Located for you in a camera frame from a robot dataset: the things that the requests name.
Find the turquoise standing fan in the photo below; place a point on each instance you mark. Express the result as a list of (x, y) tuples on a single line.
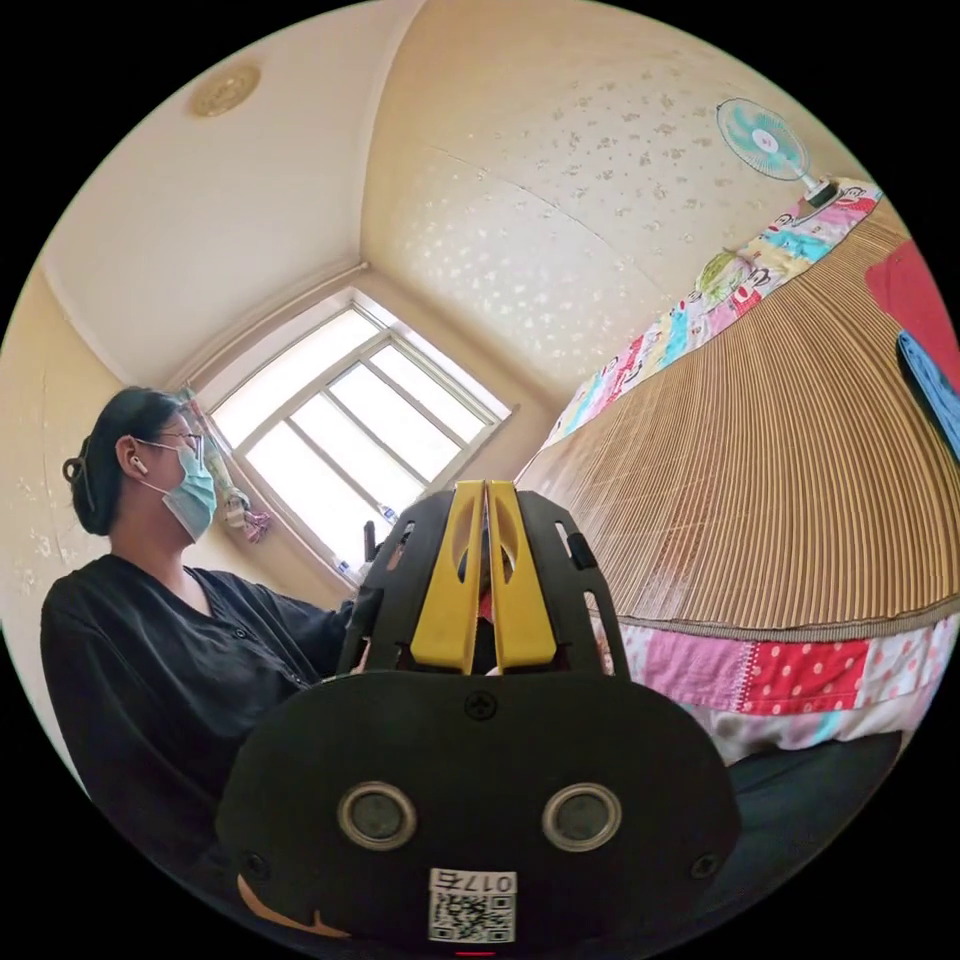
[(761, 139)]

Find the white framed window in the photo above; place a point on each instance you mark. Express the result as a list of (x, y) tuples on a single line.
[(360, 427)]

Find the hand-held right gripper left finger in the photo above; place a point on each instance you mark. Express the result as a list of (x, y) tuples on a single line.
[(444, 600)]

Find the person's left forearm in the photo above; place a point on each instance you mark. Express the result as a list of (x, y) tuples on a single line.
[(326, 626)]

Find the pile of clothes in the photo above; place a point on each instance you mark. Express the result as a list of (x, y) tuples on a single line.
[(926, 315)]

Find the person's right hand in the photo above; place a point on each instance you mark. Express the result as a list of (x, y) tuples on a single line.
[(281, 911)]

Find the bed with woven mat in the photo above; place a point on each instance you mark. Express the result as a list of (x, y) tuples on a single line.
[(735, 465)]

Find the round ceiling lamp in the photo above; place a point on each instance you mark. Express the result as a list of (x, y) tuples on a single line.
[(225, 90)]

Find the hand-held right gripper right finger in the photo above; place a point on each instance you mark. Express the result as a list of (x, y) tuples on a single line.
[(525, 615)]

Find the person's body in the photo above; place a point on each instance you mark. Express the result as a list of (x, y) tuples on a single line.
[(150, 675)]

